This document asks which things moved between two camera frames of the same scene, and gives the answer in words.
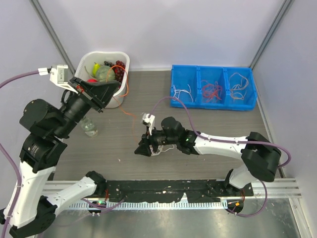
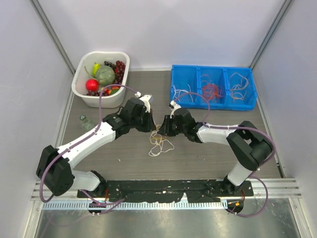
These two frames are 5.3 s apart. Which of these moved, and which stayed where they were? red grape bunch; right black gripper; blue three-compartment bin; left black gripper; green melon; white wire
Moved: right black gripper; left black gripper
Stayed: green melon; white wire; blue three-compartment bin; red grape bunch
